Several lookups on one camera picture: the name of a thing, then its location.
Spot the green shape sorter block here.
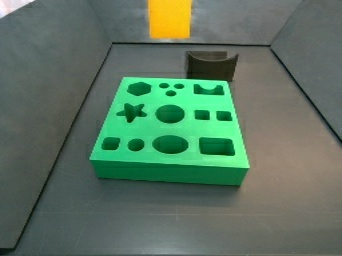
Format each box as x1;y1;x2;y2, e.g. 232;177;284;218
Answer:
89;77;249;186

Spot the yellow rectangle object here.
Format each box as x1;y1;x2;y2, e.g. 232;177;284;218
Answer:
147;0;192;39

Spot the black curved foam block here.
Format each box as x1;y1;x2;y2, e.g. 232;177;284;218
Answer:
187;51;239;82

